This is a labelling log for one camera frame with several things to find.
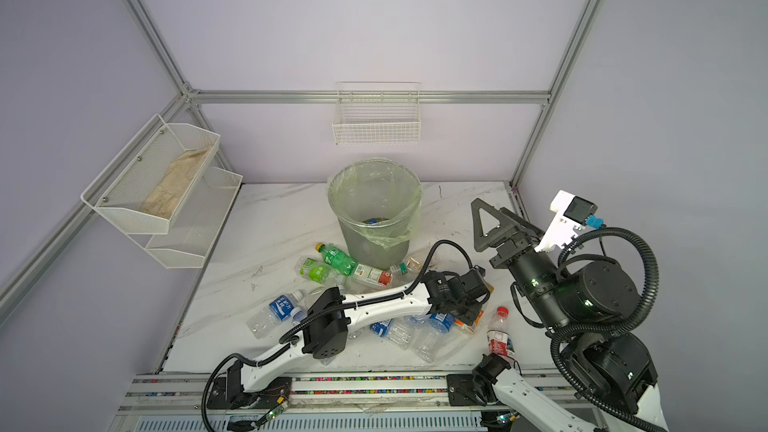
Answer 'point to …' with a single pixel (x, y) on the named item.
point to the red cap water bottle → (498, 338)
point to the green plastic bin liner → (381, 196)
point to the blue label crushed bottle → (397, 330)
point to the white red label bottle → (372, 275)
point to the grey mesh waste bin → (367, 251)
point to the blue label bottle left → (272, 315)
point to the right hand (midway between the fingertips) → (481, 204)
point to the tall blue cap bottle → (372, 221)
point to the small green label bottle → (316, 271)
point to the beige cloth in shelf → (163, 199)
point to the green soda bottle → (338, 259)
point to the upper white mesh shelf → (148, 183)
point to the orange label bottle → (467, 327)
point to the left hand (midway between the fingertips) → (470, 312)
